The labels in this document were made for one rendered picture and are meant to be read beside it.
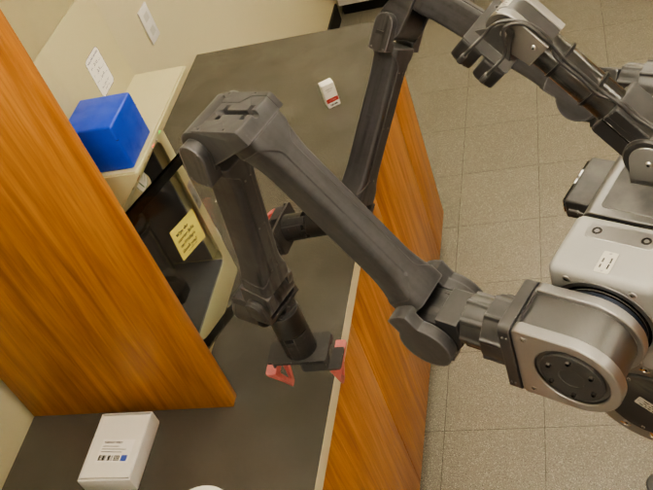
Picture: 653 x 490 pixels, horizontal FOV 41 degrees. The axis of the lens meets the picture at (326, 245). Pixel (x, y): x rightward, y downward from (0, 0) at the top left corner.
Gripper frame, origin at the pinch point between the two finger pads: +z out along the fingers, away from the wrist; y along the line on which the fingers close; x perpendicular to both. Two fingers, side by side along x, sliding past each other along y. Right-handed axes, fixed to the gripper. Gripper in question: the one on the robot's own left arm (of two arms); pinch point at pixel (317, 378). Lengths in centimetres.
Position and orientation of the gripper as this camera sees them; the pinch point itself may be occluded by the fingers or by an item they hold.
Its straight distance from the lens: 160.7
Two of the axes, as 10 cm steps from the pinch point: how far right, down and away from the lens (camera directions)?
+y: -9.4, 1.0, 3.2
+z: 3.0, 7.0, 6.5
